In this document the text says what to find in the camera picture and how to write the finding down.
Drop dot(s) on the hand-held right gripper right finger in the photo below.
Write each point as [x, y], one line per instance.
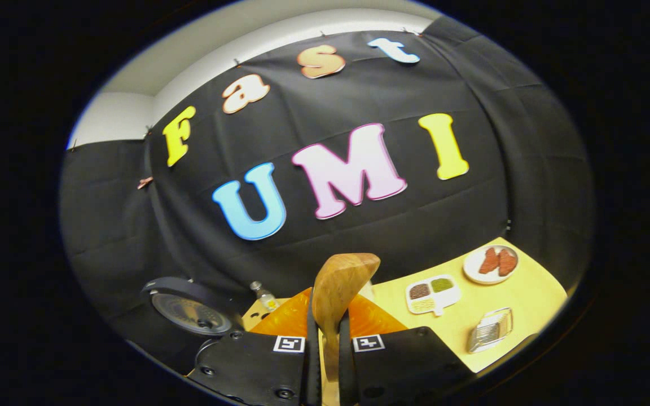
[404, 366]

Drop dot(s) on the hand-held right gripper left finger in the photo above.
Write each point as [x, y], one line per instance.
[257, 366]

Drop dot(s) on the black rice cooker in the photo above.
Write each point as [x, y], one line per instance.
[189, 313]

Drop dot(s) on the clear square chopstick holder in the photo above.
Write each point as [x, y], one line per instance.
[490, 331]

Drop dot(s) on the wooden spoon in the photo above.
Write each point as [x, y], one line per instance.
[342, 282]

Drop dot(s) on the glass bottle with yellow label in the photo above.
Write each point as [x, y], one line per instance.
[267, 300]

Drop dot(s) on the white divided dish of beans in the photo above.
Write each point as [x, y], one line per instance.
[432, 294]

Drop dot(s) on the white round plate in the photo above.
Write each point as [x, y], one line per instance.
[474, 273]

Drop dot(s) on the red meat piece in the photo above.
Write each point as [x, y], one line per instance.
[490, 260]
[507, 263]

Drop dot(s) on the red cloth clip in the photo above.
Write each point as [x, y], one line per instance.
[145, 182]

